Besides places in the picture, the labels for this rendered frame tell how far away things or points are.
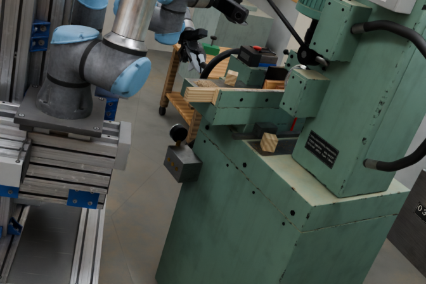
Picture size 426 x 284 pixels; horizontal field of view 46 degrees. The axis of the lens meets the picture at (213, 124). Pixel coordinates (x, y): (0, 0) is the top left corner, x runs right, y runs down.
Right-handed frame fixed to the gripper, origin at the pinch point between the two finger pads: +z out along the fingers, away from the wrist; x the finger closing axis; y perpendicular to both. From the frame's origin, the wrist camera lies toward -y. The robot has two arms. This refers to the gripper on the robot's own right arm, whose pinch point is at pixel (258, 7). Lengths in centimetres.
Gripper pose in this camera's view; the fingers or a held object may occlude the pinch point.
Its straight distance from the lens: 166.6
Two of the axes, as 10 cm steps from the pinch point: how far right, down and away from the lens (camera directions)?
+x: -3.9, 7.0, 6.0
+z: 8.3, -0.3, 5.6
